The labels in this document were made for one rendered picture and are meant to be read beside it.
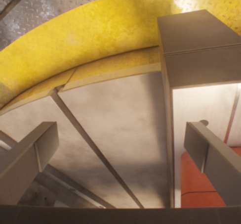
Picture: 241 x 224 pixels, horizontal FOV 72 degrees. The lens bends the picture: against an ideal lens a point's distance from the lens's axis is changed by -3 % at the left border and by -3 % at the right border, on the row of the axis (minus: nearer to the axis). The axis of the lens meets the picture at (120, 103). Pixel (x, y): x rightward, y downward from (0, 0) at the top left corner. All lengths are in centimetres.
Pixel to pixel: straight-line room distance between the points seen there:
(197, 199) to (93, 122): 66
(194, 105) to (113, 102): 53
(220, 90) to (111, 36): 75
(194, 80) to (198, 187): 15
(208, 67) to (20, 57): 108
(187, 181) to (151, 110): 50
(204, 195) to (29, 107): 83
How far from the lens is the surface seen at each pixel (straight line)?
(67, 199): 149
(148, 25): 90
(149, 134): 86
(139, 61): 81
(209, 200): 27
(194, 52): 31
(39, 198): 125
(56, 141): 17
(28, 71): 123
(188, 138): 17
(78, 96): 76
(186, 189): 28
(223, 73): 25
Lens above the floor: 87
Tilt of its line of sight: 50 degrees down
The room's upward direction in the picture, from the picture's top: 169 degrees counter-clockwise
